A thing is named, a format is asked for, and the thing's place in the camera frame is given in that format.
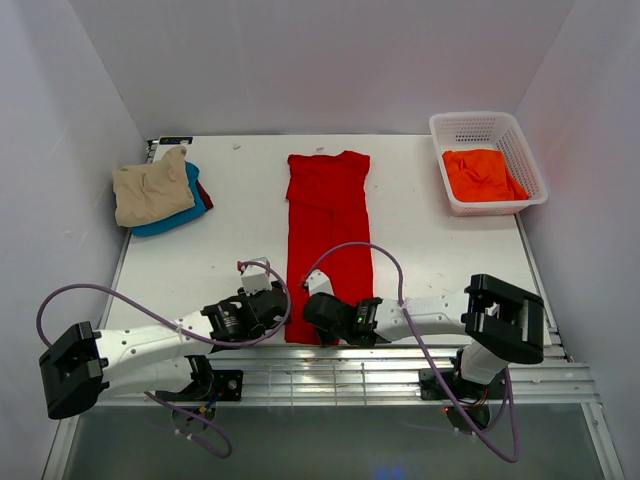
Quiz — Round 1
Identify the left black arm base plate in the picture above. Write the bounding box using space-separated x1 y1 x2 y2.
200 370 244 402

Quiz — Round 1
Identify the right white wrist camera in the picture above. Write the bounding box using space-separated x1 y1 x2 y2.
301 269 334 297

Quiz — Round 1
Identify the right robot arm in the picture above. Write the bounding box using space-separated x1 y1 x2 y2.
302 270 545 389

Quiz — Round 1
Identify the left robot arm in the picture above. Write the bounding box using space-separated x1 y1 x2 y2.
39 282 291 420

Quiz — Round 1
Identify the dark red folded t shirt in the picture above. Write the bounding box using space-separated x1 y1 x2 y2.
196 181 214 211

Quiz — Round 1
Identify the aluminium frame rail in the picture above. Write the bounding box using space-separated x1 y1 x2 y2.
211 346 600 407

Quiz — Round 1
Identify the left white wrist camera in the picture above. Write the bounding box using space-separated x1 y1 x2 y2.
237 257 272 296

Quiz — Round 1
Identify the blue label sticker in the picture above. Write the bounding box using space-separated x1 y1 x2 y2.
158 136 193 145

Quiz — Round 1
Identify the beige folded t shirt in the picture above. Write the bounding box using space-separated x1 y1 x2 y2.
112 146 195 228

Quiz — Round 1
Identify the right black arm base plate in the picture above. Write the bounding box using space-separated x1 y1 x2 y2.
418 368 506 405

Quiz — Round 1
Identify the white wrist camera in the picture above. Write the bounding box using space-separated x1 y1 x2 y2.
301 269 334 297
237 257 272 296

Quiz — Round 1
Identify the orange t shirt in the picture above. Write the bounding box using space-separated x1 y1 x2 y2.
442 149 529 203

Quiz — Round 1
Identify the white plastic basket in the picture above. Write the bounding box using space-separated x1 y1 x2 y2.
429 111 548 216

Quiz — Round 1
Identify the blue folded t shirt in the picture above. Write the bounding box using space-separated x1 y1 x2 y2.
130 160 206 238

